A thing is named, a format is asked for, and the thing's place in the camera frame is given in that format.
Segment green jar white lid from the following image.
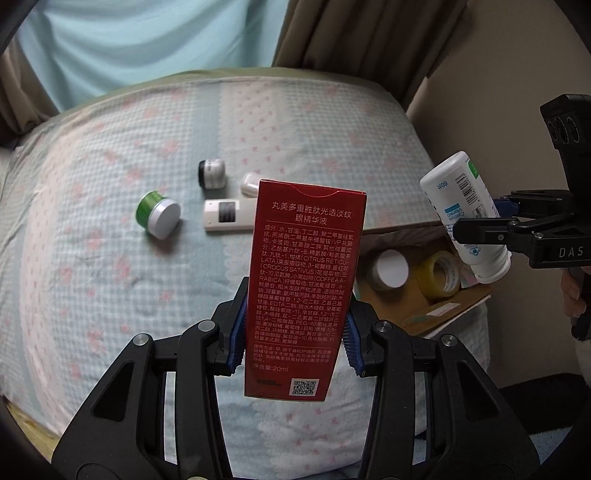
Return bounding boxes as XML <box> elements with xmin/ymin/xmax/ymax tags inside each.
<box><xmin>135</xmin><ymin>191</ymin><xmax>181</xmax><ymax>240</ymax></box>

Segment white earbuds case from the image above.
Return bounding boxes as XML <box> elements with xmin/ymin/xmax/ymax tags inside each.
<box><xmin>240</xmin><ymin>172</ymin><xmax>262</xmax><ymax>198</ymax></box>

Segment brown curtain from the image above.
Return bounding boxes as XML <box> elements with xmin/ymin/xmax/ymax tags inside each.
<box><xmin>273</xmin><ymin>0</ymin><xmax>469</xmax><ymax>108</ymax></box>
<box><xmin>0</xmin><ymin>39</ymin><xmax>59</xmax><ymax>145</ymax></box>

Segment left brown curtain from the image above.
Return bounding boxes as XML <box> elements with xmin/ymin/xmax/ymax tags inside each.
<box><xmin>0</xmin><ymin>39</ymin><xmax>59</xmax><ymax>145</ymax></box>

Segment white pill bottle green label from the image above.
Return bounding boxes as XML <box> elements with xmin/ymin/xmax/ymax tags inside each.
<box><xmin>420</xmin><ymin>151</ymin><xmax>511</xmax><ymax>284</ymax></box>

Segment cardboard box pink lining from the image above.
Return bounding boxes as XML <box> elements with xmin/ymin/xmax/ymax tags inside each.
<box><xmin>355</xmin><ymin>222</ymin><xmax>492</xmax><ymax>336</ymax></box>

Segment light blue hanging cloth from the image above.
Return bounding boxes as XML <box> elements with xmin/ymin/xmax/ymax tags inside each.
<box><xmin>16</xmin><ymin>1</ymin><xmax>287</xmax><ymax>111</ymax></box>

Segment small black white jar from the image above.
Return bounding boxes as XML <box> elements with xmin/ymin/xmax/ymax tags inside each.
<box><xmin>198</xmin><ymin>158</ymin><xmax>226</xmax><ymax>190</ymax></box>

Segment yellow packing tape roll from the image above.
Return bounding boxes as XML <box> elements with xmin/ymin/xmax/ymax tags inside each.
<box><xmin>417</xmin><ymin>251</ymin><xmax>461</xmax><ymax>301</ymax></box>

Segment person's right hand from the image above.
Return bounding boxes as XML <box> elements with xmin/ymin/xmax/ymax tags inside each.
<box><xmin>561</xmin><ymin>269</ymin><xmax>587</xmax><ymax>318</ymax></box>

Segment red carton box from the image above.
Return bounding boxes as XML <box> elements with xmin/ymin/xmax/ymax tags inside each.
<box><xmin>245</xmin><ymin>179</ymin><xmax>367</xmax><ymax>401</ymax></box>

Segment white lidded round jar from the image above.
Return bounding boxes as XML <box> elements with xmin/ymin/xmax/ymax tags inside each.
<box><xmin>367</xmin><ymin>249</ymin><xmax>410</xmax><ymax>291</ymax></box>

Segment checkered floral bed quilt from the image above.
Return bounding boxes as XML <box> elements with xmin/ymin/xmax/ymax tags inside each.
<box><xmin>0</xmin><ymin>73</ymin><xmax>491</xmax><ymax>476</ymax></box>

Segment right brown curtain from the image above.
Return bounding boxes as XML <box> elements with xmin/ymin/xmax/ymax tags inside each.
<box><xmin>273</xmin><ymin>0</ymin><xmax>469</xmax><ymax>108</ymax></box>

